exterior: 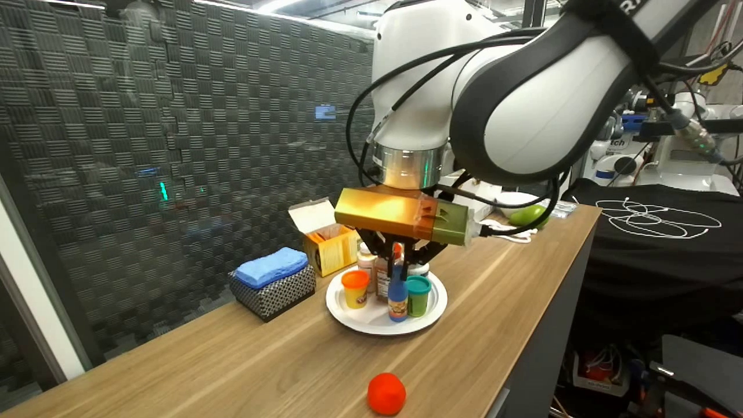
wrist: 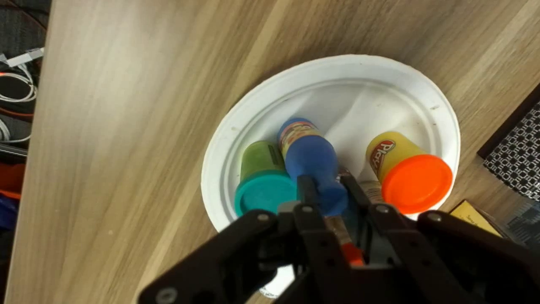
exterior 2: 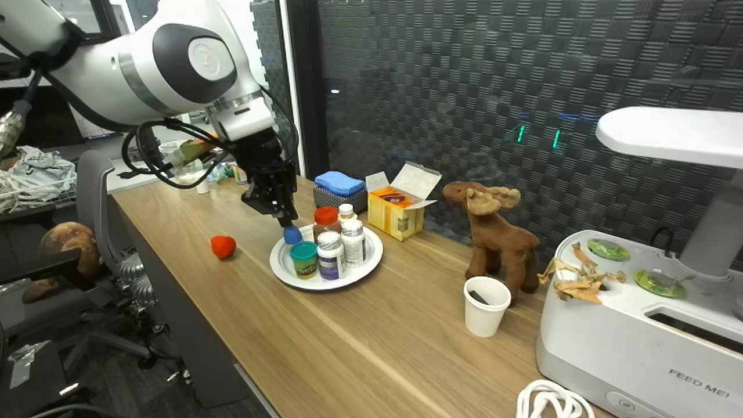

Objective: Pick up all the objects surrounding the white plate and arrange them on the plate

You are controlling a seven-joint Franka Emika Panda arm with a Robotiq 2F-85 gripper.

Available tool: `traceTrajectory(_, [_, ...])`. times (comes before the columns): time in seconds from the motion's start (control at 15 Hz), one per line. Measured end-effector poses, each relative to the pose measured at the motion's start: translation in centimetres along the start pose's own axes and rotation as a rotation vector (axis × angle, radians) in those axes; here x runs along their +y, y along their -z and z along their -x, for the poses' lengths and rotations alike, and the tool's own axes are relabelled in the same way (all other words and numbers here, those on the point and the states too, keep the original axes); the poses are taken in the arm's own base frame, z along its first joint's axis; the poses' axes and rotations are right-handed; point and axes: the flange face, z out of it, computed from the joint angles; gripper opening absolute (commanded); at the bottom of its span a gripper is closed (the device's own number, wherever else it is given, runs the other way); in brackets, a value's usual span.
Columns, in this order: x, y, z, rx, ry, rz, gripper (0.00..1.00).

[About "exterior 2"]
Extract dried plant leaves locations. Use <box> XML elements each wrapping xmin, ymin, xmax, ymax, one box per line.
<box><xmin>538</xmin><ymin>239</ymin><xmax>626</xmax><ymax>305</ymax></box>

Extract white side table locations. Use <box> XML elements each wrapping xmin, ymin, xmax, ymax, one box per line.
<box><xmin>102</xmin><ymin>160</ymin><xmax>170</xmax><ymax>197</ymax></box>

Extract black arm cable with connector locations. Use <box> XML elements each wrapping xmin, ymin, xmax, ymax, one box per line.
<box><xmin>0</xmin><ymin>71</ymin><xmax>41</xmax><ymax>160</ymax></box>

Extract white pill bottle blue label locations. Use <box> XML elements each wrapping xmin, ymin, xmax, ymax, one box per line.
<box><xmin>314</xmin><ymin>230</ymin><xmax>345</xmax><ymax>282</ymax></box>

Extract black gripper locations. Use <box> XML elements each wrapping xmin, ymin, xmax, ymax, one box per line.
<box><xmin>229</xmin><ymin>126</ymin><xmax>302</xmax><ymax>230</ymax></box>

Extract brown wrist camera box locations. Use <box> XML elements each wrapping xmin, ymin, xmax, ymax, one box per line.
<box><xmin>167</xmin><ymin>136</ymin><xmax>232</xmax><ymax>172</ymax></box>

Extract white indoor planter with lamp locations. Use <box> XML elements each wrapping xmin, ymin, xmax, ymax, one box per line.
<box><xmin>533</xmin><ymin>105</ymin><xmax>743</xmax><ymax>418</ymax></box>

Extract open yellow cardboard box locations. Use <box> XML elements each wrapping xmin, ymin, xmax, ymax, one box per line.
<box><xmin>361</xmin><ymin>160</ymin><xmax>444</xmax><ymax>243</ymax></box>

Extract red toy strawberry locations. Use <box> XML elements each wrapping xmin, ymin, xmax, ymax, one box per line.
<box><xmin>208</xmin><ymin>233</ymin><xmax>238</xmax><ymax>263</ymax></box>

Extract white paper plate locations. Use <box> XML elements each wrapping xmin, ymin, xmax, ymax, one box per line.
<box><xmin>266</xmin><ymin>221</ymin><xmax>386</xmax><ymax>294</ymax></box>

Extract thick white coiled cable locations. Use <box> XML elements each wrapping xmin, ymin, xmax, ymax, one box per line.
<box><xmin>512</xmin><ymin>376</ymin><xmax>599</xmax><ymax>418</ymax></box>

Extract blue box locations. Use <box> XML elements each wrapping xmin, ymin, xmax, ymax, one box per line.
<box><xmin>310</xmin><ymin>184</ymin><xmax>368</xmax><ymax>215</ymax></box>

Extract brown round plush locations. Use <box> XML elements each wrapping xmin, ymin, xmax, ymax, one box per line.
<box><xmin>20</xmin><ymin>217</ymin><xmax>106</xmax><ymax>305</ymax></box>

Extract grey office chair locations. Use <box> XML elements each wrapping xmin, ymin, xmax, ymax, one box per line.
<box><xmin>72</xmin><ymin>146</ymin><xmax>195</xmax><ymax>390</ymax></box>

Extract black looped camera cable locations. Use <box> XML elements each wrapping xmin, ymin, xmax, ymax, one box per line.
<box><xmin>117</xmin><ymin>113</ymin><xmax>238</xmax><ymax>193</ymax></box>

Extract crumpled grey cloth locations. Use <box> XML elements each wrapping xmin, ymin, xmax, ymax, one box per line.
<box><xmin>0</xmin><ymin>144</ymin><xmax>81</xmax><ymax>217</ymax></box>

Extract white paper cup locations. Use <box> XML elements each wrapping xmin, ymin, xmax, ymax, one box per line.
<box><xmin>462</xmin><ymin>273</ymin><xmax>512</xmax><ymax>338</ymax></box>

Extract teal lid dough tub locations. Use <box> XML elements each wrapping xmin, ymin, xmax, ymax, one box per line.
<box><xmin>287</xmin><ymin>239</ymin><xmax>319</xmax><ymax>279</ymax></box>

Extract blue folded cloth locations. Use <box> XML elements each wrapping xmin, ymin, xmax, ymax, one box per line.
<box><xmin>314</xmin><ymin>170</ymin><xmax>367</xmax><ymax>200</ymax></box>

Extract brown moose plush toy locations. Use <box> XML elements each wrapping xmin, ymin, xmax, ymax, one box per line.
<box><xmin>441</xmin><ymin>179</ymin><xmax>543</xmax><ymax>294</ymax></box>

